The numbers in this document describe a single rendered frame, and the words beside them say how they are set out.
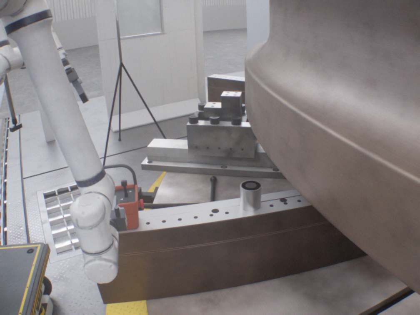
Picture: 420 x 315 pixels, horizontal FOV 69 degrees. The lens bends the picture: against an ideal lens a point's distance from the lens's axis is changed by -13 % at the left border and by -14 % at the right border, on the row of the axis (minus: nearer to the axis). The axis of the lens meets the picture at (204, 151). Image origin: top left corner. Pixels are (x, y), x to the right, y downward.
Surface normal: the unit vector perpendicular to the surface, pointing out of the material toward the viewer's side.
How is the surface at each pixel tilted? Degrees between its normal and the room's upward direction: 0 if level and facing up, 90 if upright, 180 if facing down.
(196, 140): 90
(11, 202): 0
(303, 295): 0
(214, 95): 90
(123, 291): 90
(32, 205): 0
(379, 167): 90
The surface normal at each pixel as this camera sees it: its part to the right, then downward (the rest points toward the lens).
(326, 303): -0.04, -0.91
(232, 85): -0.57, 0.36
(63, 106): 0.52, 0.25
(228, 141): -0.21, 0.42
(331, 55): -0.97, 0.13
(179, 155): -0.21, 0.11
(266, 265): 0.18, 0.40
